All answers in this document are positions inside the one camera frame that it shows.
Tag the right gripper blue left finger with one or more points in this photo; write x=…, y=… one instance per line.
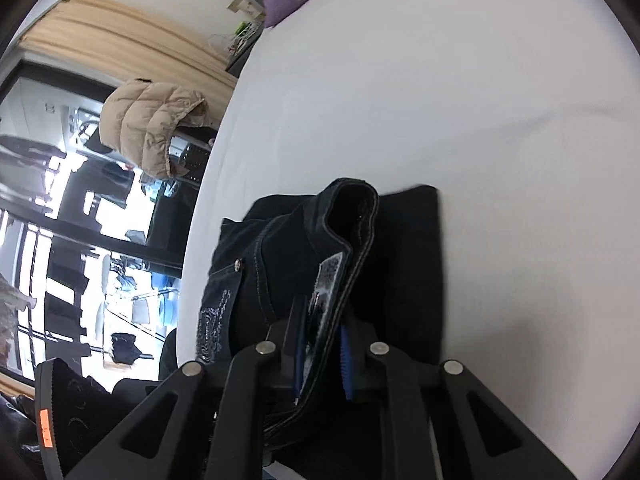
x=294, y=349

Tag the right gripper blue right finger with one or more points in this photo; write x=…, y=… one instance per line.
x=353, y=369

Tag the black denim pants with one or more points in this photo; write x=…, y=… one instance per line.
x=361, y=258

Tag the beige puffer jacket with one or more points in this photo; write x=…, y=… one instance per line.
x=139, y=119

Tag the dark grey nightstand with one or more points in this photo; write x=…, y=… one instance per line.
x=245, y=55

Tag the items on nightstand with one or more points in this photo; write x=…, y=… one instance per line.
x=229, y=45

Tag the white bed mattress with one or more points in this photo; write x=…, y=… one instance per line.
x=525, y=115

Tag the beige curtain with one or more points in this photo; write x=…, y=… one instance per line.
x=124, y=43

